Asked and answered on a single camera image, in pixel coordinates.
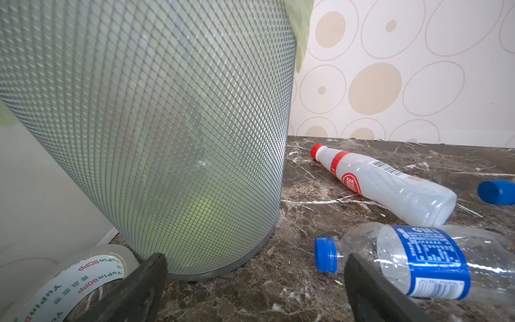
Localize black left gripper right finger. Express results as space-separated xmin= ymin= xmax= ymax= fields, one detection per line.
xmin=344 ymin=254 xmax=435 ymax=322

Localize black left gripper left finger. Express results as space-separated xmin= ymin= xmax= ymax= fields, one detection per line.
xmin=71 ymin=252 xmax=167 ymax=321

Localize white bottle red cap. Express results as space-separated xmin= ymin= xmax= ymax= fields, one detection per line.
xmin=311 ymin=144 xmax=457 ymax=227

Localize grey mesh waste bin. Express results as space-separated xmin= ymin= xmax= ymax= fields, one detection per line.
xmin=1 ymin=1 xmax=296 ymax=281

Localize green plastic bin liner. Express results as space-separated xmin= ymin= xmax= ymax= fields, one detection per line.
xmin=284 ymin=0 xmax=315 ymax=73

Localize small clear bottle blue label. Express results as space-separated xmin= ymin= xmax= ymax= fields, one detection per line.
xmin=314 ymin=222 xmax=514 ymax=305

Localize clear bottle pink label blue cap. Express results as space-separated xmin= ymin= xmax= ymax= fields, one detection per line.
xmin=477 ymin=180 xmax=514 ymax=205

